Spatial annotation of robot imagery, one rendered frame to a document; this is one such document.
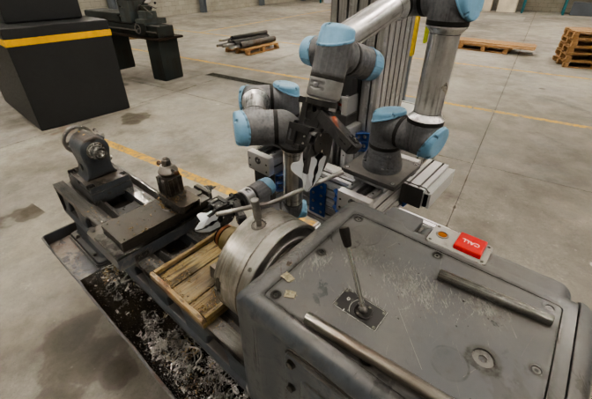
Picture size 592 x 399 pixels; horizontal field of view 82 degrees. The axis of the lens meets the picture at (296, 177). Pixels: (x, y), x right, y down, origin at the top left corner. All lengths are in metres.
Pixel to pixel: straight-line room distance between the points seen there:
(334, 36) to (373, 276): 0.50
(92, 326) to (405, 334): 2.09
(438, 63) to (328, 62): 0.47
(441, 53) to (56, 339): 2.41
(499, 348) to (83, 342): 2.17
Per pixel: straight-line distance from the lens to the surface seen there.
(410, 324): 0.71
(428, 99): 1.14
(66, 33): 5.49
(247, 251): 0.88
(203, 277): 1.29
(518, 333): 0.78
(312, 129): 0.75
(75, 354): 2.44
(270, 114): 1.10
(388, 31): 1.41
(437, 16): 1.10
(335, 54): 0.73
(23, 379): 2.49
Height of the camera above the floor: 1.81
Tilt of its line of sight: 31 degrees down
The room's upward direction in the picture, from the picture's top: straight up
